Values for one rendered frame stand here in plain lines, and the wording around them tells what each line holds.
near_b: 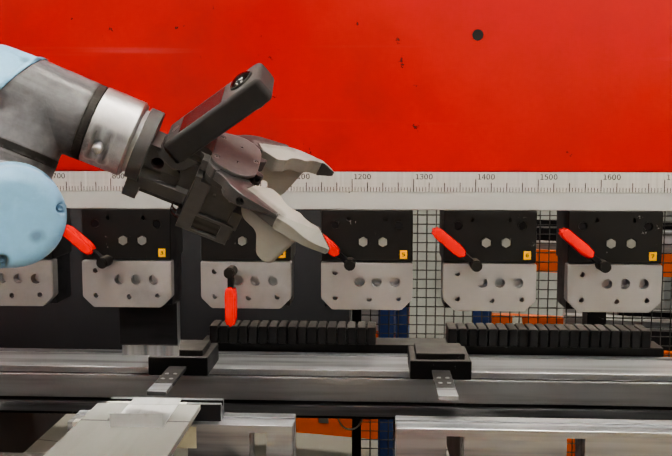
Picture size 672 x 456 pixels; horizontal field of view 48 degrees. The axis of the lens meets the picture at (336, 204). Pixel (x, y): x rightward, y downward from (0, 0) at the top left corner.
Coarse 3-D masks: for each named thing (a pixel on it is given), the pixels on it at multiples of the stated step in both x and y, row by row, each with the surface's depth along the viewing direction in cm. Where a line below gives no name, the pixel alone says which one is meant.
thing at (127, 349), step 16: (176, 304) 130; (128, 320) 131; (144, 320) 131; (160, 320) 131; (176, 320) 130; (128, 336) 131; (144, 336) 131; (160, 336) 131; (176, 336) 131; (128, 352) 132; (144, 352) 132; (160, 352) 132; (176, 352) 132
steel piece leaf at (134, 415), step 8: (128, 408) 128; (136, 408) 128; (144, 408) 128; (152, 408) 128; (160, 408) 128; (168, 408) 128; (112, 416) 120; (120, 416) 120; (128, 416) 120; (136, 416) 120; (144, 416) 120; (152, 416) 120; (160, 416) 120; (168, 416) 125; (112, 424) 121; (120, 424) 121; (128, 424) 121; (136, 424) 120; (144, 424) 120; (152, 424) 120; (160, 424) 120
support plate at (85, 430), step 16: (96, 416) 125; (176, 416) 125; (192, 416) 125; (80, 432) 118; (96, 432) 118; (112, 432) 118; (128, 432) 118; (144, 432) 118; (160, 432) 118; (176, 432) 118; (64, 448) 112; (80, 448) 112; (96, 448) 112; (112, 448) 112; (128, 448) 112; (144, 448) 112; (160, 448) 112
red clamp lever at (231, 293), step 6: (228, 270) 122; (234, 270) 122; (228, 276) 122; (228, 282) 123; (228, 288) 123; (234, 288) 123; (228, 294) 122; (234, 294) 123; (228, 300) 122; (234, 300) 123; (228, 306) 123; (234, 306) 123; (228, 312) 123; (234, 312) 123; (228, 318) 123; (234, 318) 123; (228, 324) 123; (234, 324) 123
